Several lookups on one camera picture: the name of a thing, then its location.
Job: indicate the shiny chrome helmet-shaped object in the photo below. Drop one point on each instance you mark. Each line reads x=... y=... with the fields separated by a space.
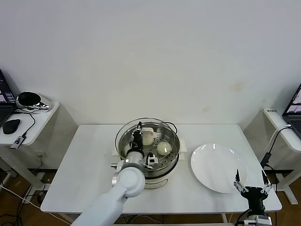
x=29 y=99

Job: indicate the small grey usb hub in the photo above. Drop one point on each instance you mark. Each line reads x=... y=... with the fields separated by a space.
x=17 y=142

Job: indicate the round white plate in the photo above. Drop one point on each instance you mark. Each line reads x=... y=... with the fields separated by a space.
x=211 y=164

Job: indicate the black laptop on rounded desk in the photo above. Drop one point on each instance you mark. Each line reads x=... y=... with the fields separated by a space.
x=5 y=113

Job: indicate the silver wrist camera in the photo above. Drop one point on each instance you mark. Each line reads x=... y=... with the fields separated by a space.
x=152 y=160
x=258 y=220

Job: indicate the dark laptop on labelled desk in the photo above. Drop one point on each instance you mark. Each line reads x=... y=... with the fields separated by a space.
x=294 y=117

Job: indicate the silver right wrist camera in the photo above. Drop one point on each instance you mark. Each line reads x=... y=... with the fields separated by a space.
x=258 y=220

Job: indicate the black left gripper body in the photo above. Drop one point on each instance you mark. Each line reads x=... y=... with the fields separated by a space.
x=138 y=143

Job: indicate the small printed desk label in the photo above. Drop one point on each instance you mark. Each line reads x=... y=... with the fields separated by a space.
x=272 y=110

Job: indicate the black computer mouse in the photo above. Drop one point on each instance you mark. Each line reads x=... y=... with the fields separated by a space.
x=11 y=126

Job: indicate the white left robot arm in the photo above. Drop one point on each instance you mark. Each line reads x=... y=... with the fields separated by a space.
x=128 y=183

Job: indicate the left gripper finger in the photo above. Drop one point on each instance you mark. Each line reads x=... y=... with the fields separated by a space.
x=131 y=145
x=140 y=128

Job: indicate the white side desk with label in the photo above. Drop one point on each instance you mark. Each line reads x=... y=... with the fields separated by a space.
x=275 y=122

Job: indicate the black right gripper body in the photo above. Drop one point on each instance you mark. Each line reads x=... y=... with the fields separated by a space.
x=255 y=195

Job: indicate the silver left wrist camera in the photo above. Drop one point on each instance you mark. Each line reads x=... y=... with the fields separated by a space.
x=152 y=160

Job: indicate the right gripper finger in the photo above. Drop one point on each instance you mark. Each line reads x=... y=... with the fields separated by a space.
x=239 y=186
x=266 y=187

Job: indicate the perforated steel steamer basket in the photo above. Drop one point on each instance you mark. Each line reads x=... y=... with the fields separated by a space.
x=169 y=160

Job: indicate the black power adapter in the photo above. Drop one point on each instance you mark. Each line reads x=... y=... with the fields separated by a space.
x=266 y=159

